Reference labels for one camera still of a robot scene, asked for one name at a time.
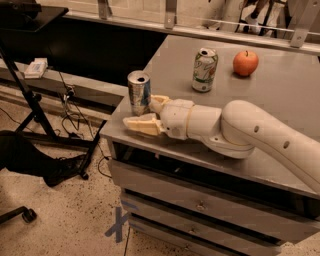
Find black office chair base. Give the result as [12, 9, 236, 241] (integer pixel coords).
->
[0, 205, 38, 225]

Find metal railing with brackets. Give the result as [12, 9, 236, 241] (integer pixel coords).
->
[59, 0, 320, 55]

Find black folding stand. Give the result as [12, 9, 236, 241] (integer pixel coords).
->
[0, 0, 106, 180]

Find red orange apple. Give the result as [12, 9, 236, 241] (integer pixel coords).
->
[233, 50, 259, 77]

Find white small box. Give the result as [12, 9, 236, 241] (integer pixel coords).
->
[24, 58, 48, 79]

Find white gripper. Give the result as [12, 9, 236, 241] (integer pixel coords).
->
[123, 95, 194, 140]

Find black cables on floor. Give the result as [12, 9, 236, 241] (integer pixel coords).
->
[0, 71, 113, 179]

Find silver blue redbull can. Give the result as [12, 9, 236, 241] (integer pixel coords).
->
[127, 70, 151, 116]

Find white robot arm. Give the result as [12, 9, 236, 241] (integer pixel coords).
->
[123, 95, 320, 193]

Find green white soda can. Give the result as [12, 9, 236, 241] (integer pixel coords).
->
[192, 48, 218, 92]

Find black shoe and trouser leg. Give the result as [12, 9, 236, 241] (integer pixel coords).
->
[0, 130, 85, 187]

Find white sneaker foot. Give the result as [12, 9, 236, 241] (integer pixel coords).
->
[245, 15, 261, 34]

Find grey drawer cabinet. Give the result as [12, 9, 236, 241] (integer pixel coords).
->
[103, 36, 320, 256]

